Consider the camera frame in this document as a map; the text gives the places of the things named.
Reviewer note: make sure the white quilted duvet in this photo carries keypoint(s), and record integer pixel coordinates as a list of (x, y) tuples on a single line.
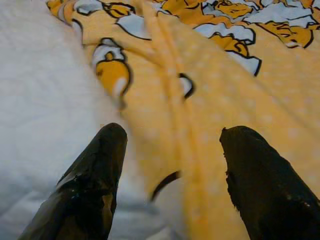
[(37, 100)]

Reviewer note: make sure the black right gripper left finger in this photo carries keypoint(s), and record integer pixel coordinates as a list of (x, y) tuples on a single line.
[(90, 190)]

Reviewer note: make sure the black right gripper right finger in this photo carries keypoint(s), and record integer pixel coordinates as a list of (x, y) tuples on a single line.
[(270, 195)]

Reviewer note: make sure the yellow cartoon print blanket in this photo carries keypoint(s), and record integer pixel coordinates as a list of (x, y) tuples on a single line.
[(225, 100)]

